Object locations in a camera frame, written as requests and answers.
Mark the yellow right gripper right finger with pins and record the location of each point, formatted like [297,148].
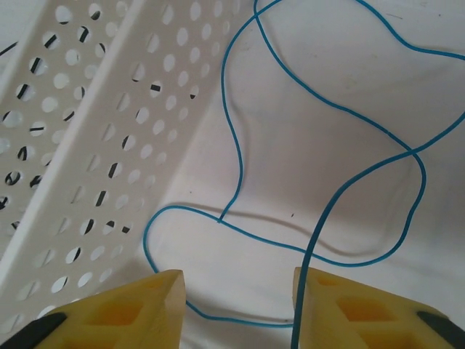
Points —
[363,316]

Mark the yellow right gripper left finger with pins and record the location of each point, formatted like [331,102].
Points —
[109,316]

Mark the wide white perforated basket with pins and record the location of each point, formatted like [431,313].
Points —
[22,22]

